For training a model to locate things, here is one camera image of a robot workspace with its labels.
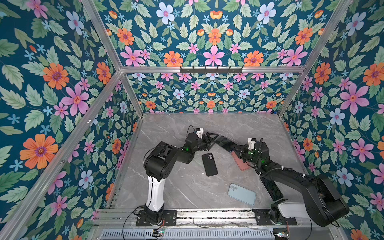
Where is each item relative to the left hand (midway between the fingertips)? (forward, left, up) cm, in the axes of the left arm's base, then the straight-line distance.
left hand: (220, 135), depth 88 cm
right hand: (-7, -6, -1) cm, 9 cm away
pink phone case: (-14, -14, -15) cm, 24 cm away
